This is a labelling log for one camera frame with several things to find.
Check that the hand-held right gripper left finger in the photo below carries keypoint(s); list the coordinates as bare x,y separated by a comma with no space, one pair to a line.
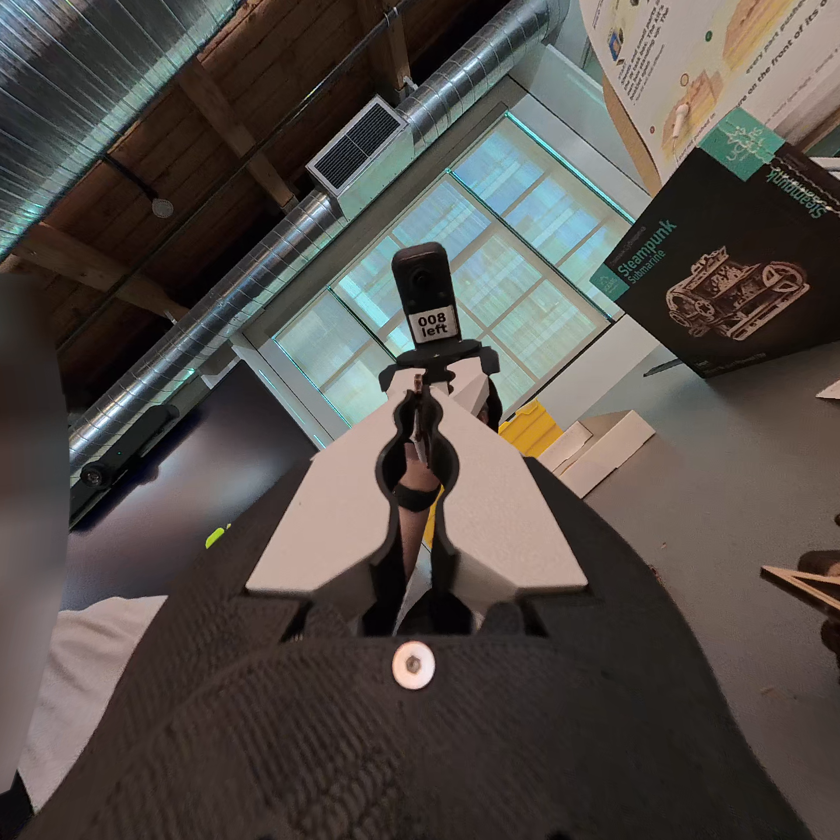
328,525

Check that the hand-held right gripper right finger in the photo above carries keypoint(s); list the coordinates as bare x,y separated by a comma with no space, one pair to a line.
505,525

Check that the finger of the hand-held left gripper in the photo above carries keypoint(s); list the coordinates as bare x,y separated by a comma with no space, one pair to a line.
472,387
400,382

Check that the small pale wooden plate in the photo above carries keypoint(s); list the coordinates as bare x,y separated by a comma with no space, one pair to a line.
420,420

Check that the black model kit box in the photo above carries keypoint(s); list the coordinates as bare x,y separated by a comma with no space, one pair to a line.
722,275

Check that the laser-cut wooden parts sheet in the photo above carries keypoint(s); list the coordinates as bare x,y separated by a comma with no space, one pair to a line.
804,587

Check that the person's left hand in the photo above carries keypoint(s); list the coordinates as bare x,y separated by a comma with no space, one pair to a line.
412,538

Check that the large paned window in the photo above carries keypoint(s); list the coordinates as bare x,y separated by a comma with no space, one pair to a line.
472,275

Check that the yellow plastic bin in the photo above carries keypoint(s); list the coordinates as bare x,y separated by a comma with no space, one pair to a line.
528,426

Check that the white cardboard box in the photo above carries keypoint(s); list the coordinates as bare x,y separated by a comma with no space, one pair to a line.
597,446

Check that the white vent grille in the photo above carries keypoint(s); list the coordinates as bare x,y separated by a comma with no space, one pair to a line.
358,154

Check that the black monitor screen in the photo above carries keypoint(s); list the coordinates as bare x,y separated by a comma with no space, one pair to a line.
197,472

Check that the black webcam bar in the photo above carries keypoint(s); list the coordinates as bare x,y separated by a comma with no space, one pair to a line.
124,449

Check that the ceiling sprinkler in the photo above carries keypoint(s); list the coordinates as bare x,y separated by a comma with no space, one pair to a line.
163,207

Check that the puzzle instruction sheet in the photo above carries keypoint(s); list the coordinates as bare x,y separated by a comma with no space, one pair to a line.
689,79

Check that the slim metal air duct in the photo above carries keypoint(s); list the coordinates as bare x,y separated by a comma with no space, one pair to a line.
262,256

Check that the wide metal air duct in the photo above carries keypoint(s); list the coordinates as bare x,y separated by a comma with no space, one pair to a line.
85,85

